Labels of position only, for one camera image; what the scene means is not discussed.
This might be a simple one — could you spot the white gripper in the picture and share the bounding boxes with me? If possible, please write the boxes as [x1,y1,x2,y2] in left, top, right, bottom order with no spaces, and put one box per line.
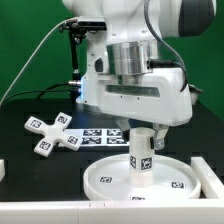
[96,68,192,150]

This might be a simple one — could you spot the white round table top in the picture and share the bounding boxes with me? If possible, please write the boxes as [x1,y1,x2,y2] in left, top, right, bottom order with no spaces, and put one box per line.
[83,154,201,201]

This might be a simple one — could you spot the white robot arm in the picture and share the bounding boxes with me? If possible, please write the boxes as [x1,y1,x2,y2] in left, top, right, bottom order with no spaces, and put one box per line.
[62,0,216,150]

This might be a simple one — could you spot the white marker sheet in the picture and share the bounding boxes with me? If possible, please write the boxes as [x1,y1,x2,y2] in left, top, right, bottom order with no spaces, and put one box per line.
[65,128,129,147]

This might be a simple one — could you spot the white cross-shaped table base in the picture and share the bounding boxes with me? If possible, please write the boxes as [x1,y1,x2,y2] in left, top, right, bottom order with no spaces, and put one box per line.
[24,112,82,157]

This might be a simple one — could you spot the white L-shaped border fence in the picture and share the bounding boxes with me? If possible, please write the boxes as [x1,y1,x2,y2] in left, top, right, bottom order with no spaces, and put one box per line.
[0,157,224,224]

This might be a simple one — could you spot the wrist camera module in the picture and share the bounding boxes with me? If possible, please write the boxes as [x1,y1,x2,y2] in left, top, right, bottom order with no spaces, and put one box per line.
[189,84,203,105]

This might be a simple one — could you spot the black cables at base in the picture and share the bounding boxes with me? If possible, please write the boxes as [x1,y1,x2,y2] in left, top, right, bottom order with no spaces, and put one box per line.
[0,79,83,107]

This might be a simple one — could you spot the black camera on stand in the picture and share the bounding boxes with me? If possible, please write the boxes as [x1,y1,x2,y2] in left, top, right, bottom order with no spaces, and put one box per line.
[59,16,106,101]

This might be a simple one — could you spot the grey camera cable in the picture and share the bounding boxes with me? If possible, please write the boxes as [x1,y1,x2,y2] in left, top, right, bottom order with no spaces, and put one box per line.
[0,19,78,106]

